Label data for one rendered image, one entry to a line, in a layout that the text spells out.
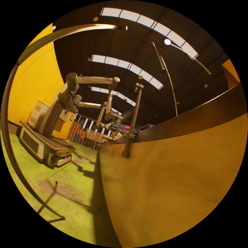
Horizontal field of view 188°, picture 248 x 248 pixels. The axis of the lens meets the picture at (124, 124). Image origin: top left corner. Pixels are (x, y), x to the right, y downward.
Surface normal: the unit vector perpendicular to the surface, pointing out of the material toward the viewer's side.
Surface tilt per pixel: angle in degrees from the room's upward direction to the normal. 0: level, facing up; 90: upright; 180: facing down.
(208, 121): 90
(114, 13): 169
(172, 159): 90
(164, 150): 90
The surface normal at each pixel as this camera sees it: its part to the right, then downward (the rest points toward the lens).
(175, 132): -0.91, -0.35
